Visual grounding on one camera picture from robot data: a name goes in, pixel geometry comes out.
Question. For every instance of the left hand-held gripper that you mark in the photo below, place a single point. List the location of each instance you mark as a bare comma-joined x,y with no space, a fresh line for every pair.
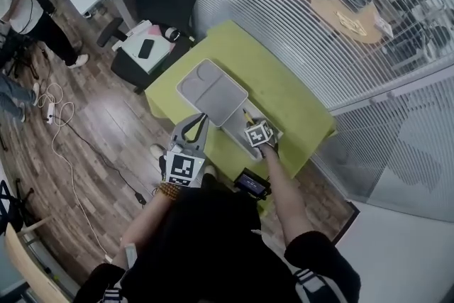
184,166

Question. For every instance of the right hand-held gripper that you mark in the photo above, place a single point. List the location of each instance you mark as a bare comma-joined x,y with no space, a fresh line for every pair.
260,134

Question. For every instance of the yellow black utility knife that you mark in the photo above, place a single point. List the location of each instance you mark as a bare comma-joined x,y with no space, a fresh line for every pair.
247,116

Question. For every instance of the grey white box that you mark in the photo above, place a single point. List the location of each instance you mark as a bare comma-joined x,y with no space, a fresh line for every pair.
216,96

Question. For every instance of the person's left forearm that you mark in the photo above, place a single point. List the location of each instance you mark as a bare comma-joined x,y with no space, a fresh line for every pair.
149,220

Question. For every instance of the person's right forearm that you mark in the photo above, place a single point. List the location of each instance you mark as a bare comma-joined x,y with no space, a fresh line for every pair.
285,191

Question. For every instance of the person's white shoe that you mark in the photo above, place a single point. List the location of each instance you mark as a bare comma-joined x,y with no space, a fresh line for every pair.
210,171

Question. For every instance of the lime green table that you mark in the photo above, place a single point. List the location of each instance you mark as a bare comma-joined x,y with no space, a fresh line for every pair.
283,92

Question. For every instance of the black device with screen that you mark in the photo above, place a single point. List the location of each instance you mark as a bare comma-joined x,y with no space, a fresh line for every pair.
252,183

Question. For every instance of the flat white carton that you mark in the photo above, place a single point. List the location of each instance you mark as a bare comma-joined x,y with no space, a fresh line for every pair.
147,51

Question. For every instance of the black phone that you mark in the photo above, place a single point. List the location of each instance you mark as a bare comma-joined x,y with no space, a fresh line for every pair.
145,48

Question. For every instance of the pink paper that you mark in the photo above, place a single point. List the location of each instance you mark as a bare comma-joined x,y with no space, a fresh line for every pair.
154,30

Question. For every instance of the person's black clothing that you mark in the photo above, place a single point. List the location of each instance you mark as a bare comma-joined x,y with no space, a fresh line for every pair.
213,252

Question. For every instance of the white power strip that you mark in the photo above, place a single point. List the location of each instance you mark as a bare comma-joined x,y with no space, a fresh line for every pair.
50,113

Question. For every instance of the round wooden table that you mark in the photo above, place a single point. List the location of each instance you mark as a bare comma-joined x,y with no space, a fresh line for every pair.
340,10

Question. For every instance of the black tripod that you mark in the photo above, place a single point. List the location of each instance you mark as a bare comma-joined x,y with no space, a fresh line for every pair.
21,56

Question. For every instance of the black folding stand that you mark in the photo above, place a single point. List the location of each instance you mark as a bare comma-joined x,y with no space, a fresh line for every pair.
10,205

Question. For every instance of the light wooden chair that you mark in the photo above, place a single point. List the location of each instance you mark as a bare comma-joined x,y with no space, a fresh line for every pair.
32,266

